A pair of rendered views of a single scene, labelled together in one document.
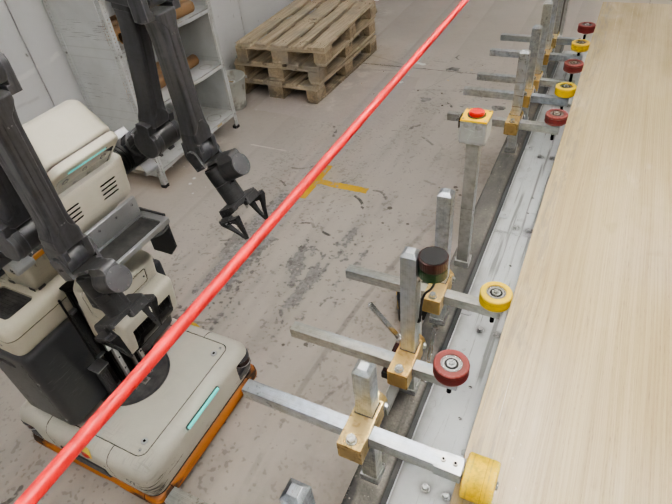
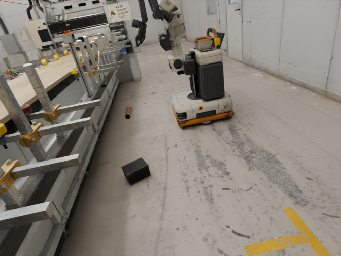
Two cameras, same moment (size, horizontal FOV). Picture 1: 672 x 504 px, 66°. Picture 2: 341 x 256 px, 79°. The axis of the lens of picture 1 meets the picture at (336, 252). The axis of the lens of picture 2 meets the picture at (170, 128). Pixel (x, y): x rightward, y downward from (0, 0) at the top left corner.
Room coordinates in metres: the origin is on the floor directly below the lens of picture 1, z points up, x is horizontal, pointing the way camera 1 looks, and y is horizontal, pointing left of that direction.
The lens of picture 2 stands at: (3.12, -0.82, 1.20)
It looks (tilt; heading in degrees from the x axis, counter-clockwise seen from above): 28 degrees down; 148
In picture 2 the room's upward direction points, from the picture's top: 11 degrees counter-clockwise
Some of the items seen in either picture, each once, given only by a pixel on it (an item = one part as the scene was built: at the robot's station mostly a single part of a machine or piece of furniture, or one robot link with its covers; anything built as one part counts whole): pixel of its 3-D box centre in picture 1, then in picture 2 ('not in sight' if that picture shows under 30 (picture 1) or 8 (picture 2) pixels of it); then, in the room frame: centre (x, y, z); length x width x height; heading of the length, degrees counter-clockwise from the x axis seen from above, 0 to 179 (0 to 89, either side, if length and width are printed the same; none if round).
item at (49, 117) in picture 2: (514, 121); (53, 113); (1.85, -0.76, 0.84); 0.14 x 0.06 x 0.05; 150
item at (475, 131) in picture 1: (475, 128); (68, 38); (1.22, -0.40, 1.18); 0.07 x 0.07 x 0.08; 60
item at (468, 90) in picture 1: (514, 96); (44, 131); (2.07, -0.84, 0.84); 0.43 x 0.03 x 0.04; 60
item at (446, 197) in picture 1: (441, 265); (88, 66); (1.00, -0.27, 0.91); 0.04 x 0.04 x 0.48; 60
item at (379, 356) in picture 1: (370, 354); (104, 66); (0.79, -0.05, 0.84); 0.43 x 0.03 x 0.04; 60
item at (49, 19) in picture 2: not in sight; (95, 43); (-1.99, 0.82, 0.95); 1.65 x 0.70 x 1.90; 60
